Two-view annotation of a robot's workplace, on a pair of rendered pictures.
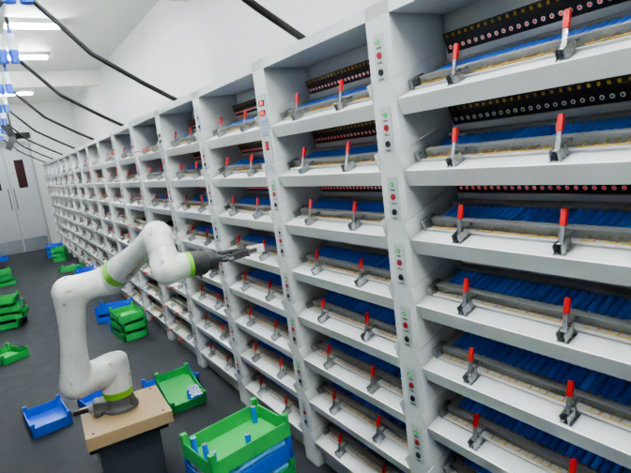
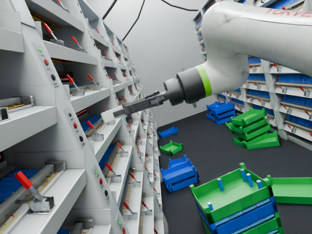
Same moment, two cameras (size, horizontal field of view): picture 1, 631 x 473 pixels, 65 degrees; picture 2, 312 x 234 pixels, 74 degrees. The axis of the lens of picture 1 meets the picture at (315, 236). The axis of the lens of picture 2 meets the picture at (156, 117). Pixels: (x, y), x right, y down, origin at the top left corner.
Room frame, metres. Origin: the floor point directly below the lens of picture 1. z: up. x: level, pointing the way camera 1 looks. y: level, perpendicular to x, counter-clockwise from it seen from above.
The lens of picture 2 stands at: (2.34, 0.67, 1.05)
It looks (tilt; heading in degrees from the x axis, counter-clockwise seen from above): 11 degrees down; 215
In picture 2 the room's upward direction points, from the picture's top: 20 degrees counter-clockwise
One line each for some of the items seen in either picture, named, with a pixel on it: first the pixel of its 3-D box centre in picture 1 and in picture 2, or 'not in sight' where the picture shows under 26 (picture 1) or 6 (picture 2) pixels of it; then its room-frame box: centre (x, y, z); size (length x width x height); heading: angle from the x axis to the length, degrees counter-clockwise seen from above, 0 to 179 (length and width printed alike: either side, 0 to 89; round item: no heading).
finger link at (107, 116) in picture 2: not in sight; (113, 114); (1.91, 0.24, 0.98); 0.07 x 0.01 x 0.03; 122
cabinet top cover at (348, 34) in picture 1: (242, 81); not in sight; (2.32, 0.24, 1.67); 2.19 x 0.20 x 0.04; 32
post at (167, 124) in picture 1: (193, 240); not in sight; (3.22, 0.79, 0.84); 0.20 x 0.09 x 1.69; 122
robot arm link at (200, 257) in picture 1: (198, 263); (189, 87); (1.78, 0.43, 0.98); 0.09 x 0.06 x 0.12; 32
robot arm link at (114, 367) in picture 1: (112, 374); not in sight; (2.05, 0.95, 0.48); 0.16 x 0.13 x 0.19; 141
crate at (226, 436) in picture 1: (236, 434); (228, 190); (1.52, 0.34, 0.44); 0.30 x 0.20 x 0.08; 130
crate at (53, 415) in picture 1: (47, 415); not in sight; (2.65, 1.64, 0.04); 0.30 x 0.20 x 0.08; 37
